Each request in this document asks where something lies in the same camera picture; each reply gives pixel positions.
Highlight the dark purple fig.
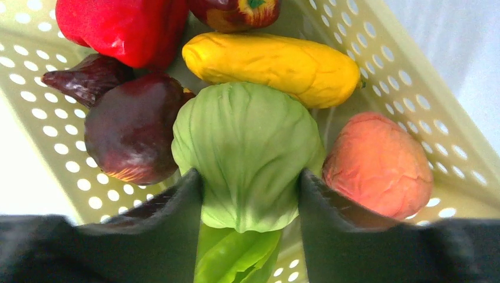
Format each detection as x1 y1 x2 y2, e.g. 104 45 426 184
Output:
41 54 136 108

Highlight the green leafy vegetable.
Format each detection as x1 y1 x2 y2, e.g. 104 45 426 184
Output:
194 224 282 283

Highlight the green cabbage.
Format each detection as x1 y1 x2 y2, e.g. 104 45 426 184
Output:
172 82 326 233

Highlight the red bell pepper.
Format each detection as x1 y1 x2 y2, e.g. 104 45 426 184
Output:
55 0 189 70

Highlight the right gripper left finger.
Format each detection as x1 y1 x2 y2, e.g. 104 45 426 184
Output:
1 170 202 282

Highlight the cream perforated plastic basket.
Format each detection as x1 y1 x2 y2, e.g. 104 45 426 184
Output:
0 0 500 283

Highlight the red yellow apple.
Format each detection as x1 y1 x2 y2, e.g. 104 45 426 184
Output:
188 0 282 33

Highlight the dark red apple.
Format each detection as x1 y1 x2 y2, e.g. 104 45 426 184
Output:
84 73 195 185

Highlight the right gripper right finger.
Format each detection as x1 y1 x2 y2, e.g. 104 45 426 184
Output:
298 170 499 282

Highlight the orange peach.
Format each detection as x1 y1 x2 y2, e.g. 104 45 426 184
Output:
322 111 434 220

